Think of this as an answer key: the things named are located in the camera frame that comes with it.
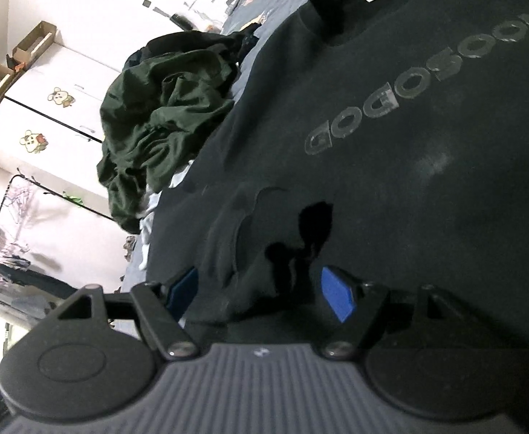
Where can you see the white wardrobe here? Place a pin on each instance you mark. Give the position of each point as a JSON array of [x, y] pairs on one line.
[[43, 113]]

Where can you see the dark green crumpled garment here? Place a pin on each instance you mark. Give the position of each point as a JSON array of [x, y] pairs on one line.
[[156, 122]]

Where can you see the cartoon mouse sticker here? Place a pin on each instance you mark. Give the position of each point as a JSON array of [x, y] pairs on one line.
[[34, 142], [61, 97]]

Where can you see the black clothes rack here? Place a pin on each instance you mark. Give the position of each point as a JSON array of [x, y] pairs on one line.
[[65, 197]]

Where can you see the black wall-mounted device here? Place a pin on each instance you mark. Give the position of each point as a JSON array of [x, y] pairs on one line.
[[183, 19]]

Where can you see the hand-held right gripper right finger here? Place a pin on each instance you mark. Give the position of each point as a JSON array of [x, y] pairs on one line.
[[336, 294]]

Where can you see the black sweatshirt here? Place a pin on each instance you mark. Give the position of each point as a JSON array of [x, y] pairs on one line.
[[382, 167]]

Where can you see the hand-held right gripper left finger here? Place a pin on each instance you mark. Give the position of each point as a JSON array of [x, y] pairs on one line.
[[184, 291]]

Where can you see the hanging dark clothes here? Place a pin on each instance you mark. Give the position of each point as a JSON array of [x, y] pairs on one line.
[[34, 280]]

